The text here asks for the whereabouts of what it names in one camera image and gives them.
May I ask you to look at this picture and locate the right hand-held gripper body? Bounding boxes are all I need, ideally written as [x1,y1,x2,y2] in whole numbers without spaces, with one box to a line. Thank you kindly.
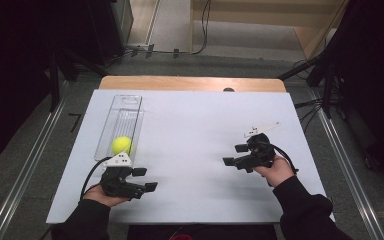
[234,121,281,174]

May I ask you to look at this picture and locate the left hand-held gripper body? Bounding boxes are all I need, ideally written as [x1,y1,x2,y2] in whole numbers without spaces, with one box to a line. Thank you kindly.
[99,152,147,200]

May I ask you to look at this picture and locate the yellow tennis ball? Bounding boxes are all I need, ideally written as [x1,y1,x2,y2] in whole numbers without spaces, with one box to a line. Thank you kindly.
[110,135,133,156]

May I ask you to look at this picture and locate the clear plastic tray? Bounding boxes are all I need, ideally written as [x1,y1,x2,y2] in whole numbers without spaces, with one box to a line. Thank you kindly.
[94,94,145,163]

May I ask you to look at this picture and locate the person's left hand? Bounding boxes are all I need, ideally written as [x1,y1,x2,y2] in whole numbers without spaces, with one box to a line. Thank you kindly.
[83,183,130,208]

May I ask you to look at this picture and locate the person's right hand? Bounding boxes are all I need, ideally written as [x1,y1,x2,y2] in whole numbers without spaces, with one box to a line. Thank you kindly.
[253,154,296,188]

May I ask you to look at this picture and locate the white board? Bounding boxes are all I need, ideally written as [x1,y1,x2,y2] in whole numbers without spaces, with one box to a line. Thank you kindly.
[45,89,335,224]

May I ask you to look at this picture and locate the wooden table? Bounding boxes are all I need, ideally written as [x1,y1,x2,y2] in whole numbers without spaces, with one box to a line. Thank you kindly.
[98,75,287,93]

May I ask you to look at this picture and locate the black tripod stand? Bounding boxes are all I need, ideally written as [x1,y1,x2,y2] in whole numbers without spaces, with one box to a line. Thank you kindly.
[277,49,348,120]
[46,46,109,113]

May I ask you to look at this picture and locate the wooden shelf unit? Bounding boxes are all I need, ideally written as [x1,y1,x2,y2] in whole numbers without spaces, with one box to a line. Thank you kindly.
[189,0,349,60]

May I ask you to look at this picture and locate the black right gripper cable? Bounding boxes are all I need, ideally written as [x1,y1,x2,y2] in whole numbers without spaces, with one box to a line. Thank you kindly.
[263,141,300,175]

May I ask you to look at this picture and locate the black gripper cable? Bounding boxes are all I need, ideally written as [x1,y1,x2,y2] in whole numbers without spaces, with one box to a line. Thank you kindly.
[79,156,112,202]
[263,141,300,175]

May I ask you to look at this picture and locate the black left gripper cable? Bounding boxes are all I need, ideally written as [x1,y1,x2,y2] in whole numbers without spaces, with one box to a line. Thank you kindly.
[79,156,112,202]

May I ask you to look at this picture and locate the metal floor rail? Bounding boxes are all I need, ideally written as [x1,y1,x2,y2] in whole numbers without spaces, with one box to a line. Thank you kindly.
[311,99,384,240]
[0,99,68,240]

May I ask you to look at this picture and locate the black floor cable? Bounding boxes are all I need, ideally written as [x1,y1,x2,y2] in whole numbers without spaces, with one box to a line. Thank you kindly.
[123,0,213,57]

